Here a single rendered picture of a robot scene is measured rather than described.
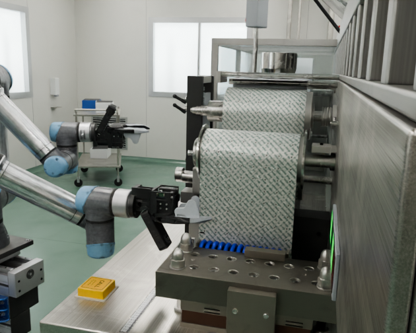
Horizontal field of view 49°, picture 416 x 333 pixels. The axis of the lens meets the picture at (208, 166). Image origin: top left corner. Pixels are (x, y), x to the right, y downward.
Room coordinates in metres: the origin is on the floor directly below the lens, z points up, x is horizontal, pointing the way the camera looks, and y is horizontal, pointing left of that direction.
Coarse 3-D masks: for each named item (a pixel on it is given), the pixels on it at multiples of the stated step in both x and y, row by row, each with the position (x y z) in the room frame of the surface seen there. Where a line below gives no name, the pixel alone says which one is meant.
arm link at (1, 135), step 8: (0, 64) 1.72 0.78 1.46; (0, 72) 1.64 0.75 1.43; (8, 72) 1.71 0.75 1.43; (0, 80) 1.62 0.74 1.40; (8, 80) 1.70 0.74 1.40; (8, 88) 1.69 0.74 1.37; (8, 96) 1.69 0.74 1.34; (0, 128) 1.66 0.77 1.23; (0, 136) 1.66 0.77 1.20; (0, 144) 1.66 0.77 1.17; (8, 144) 1.70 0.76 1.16; (0, 152) 1.65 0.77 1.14; (8, 152) 1.69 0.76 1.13; (8, 160) 1.68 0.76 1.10; (8, 192) 1.63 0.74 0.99; (8, 200) 1.63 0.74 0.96
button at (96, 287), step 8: (88, 280) 1.08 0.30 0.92; (96, 280) 1.08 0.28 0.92; (104, 280) 1.08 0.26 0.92; (112, 280) 1.08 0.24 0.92; (80, 288) 1.03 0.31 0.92; (88, 288) 1.03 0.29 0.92; (96, 288) 1.03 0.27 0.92; (104, 288) 1.04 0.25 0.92; (112, 288) 1.07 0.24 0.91; (88, 296) 1.03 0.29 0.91; (96, 296) 1.02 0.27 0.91; (104, 296) 1.03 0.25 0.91
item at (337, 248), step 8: (336, 208) 0.80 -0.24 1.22; (336, 216) 0.75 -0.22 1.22; (336, 224) 0.71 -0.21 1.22; (336, 232) 0.67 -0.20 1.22; (336, 240) 0.63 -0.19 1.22; (336, 248) 0.60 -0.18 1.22; (336, 256) 0.58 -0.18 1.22; (336, 264) 0.58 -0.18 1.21; (336, 272) 0.58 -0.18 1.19; (336, 280) 0.58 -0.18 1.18; (336, 288) 0.58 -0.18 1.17; (336, 296) 0.58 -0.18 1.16
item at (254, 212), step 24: (216, 192) 1.09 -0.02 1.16; (240, 192) 1.07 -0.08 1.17; (264, 192) 1.06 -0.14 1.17; (288, 192) 1.05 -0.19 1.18; (216, 216) 1.09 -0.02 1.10; (240, 216) 1.07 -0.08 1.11; (264, 216) 1.06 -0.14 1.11; (288, 216) 1.04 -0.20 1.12; (216, 240) 1.09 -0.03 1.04; (240, 240) 1.07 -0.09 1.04; (264, 240) 1.06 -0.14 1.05; (288, 240) 1.04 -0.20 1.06
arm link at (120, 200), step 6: (120, 192) 1.13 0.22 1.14; (126, 192) 1.13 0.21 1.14; (114, 198) 1.12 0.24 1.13; (120, 198) 1.12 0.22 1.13; (126, 198) 1.12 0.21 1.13; (114, 204) 1.12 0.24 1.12; (120, 204) 1.11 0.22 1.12; (126, 204) 1.11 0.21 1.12; (114, 210) 1.12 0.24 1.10; (120, 210) 1.11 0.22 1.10; (126, 210) 1.11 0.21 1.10; (120, 216) 1.13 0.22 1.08; (126, 216) 1.12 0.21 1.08
